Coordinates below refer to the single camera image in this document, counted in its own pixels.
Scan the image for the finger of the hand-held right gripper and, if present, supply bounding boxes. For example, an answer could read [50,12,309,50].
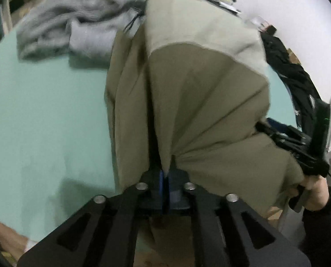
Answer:
[255,118,292,146]

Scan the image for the bed with green sheet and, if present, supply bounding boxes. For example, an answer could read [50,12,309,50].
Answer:
[0,0,299,242]

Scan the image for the person's right hand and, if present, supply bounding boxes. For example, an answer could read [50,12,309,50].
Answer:
[295,175,331,212]

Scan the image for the person's foot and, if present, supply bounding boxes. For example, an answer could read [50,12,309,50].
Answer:
[0,213,36,257]

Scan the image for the black clothes pile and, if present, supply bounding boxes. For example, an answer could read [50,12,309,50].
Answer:
[260,32,322,134]

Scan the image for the cardboard boxes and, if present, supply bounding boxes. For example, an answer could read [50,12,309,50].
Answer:
[286,49,301,65]

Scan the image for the olive green zip jacket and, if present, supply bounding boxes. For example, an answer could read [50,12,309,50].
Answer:
[104,0,305,256]

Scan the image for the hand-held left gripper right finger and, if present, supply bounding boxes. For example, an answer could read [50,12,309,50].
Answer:
[165,170,311,267]

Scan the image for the white box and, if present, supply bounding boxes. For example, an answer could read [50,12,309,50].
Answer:
[250,16,266,29]

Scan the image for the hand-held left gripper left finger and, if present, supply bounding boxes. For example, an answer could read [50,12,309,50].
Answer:
[17,170,166,267]

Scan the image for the grey hoodie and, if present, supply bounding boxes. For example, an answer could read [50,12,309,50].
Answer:
[15,0,149,69]

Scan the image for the person's right forearm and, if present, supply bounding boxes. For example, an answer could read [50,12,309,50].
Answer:
[297,185,331,267]

